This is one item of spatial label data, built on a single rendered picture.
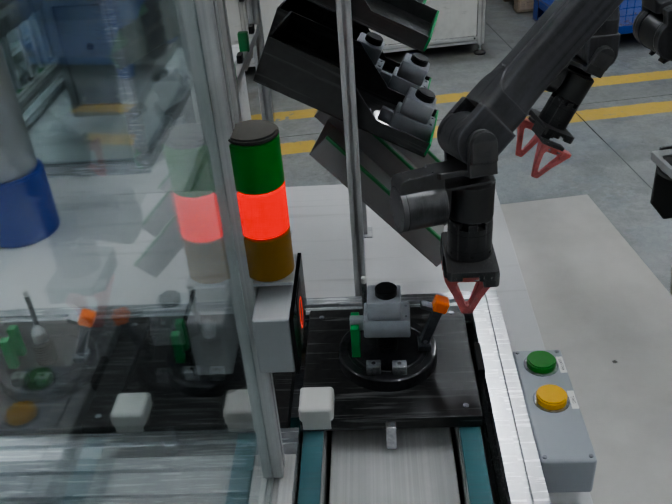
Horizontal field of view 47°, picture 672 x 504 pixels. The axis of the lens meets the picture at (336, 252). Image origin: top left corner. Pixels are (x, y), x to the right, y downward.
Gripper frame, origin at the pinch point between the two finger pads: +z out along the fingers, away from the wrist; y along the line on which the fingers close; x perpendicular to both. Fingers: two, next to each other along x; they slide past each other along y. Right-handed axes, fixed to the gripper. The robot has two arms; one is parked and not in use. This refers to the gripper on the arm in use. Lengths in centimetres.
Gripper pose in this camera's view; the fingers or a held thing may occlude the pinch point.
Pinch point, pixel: (466, 307)
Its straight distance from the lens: 106.1
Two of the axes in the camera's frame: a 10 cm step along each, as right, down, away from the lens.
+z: 0.6, 8.5, 5.3
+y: -0.3, 5.3, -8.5
